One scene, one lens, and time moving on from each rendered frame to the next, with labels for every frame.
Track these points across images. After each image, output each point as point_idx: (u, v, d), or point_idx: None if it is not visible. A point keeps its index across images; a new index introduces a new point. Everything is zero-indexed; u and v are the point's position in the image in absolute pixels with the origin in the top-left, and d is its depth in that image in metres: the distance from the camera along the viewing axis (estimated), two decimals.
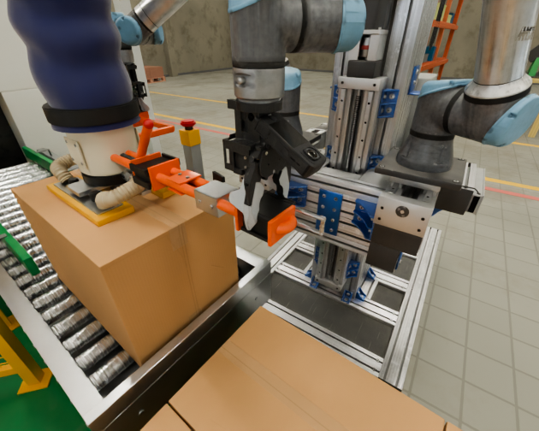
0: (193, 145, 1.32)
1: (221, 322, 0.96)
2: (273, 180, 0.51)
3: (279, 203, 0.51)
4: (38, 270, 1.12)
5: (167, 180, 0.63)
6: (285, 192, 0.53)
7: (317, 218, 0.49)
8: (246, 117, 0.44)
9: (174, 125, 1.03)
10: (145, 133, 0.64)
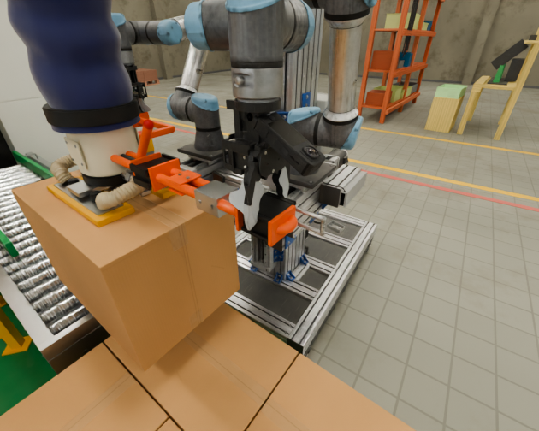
0: (147, 152, 1.60)
1: None
2: (273, 180, 0.51)
3: (279, 203, 0.51)
4: (16, 253, 1.41)
5: (167, 180, 0.63)
6: (285, 192, 0.53)
7: (318, 218, 0.49)
8: (245, 117, 0.44)
9: (174, 126, 1.03)
10: (145, 133, 0.64)
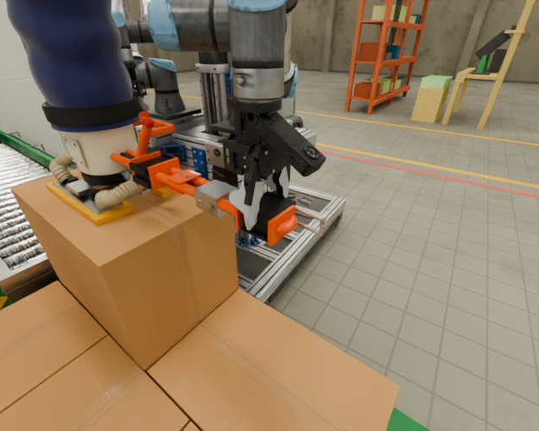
0: None
1: None
2: (273, 180, 0.51)
3: (279, 203, 0.51)
4: None
5: (167, 179, 0.63)
6: (285, 192, 0.53)
7: (318, 218, 0.49)
8: (246, 117, 0.44)
9: (173, 125, 1.02)
10: (145, 132, 0.64)
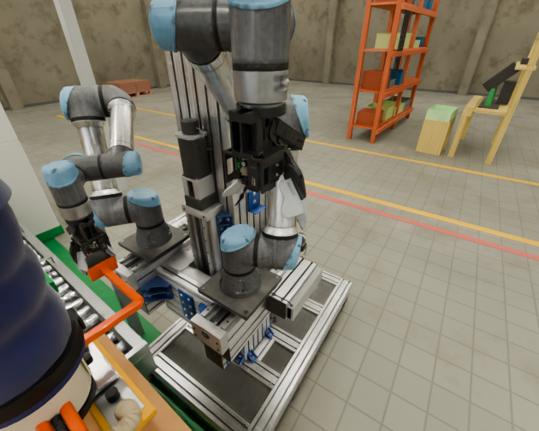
0: None
1: None
2: None
3: None
4: None
5: None
6: (245, 187, 0.53)
7: None
8: (263, 126, 0.40)
9: (142, 298, 0.79)
10: None
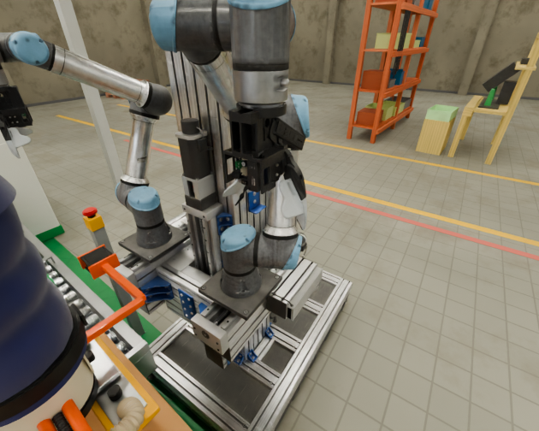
0: (97, 230, 1.50)
1: None
2: None
3: None
4: None
5: None
6: (245, 187, 0.53)
7: None
8: (263, 126, 0.40)
9: (145, 295, 0.78)
10: None
